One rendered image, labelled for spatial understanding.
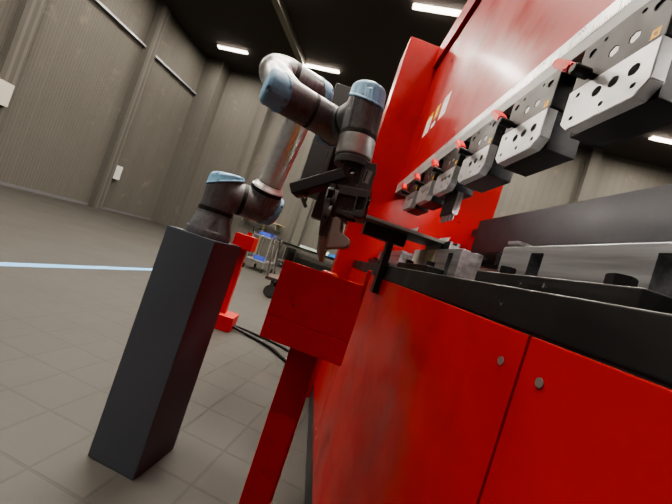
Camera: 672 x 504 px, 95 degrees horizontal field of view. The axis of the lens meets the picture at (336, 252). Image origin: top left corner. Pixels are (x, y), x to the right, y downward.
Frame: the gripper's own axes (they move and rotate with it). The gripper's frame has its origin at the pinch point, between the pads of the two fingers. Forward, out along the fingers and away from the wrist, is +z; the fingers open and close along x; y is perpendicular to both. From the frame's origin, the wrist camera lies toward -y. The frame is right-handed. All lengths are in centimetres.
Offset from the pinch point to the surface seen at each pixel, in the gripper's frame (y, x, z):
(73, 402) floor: -89, 49, 77
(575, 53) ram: 39, 0, -48
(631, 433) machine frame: 30.0, -37.8, 7.2
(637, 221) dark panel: 84, 41, -32
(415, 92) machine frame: 11, 128, -113
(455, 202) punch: 32, 42, -27
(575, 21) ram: 39, 3, -57
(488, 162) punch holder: 34, 22, -34
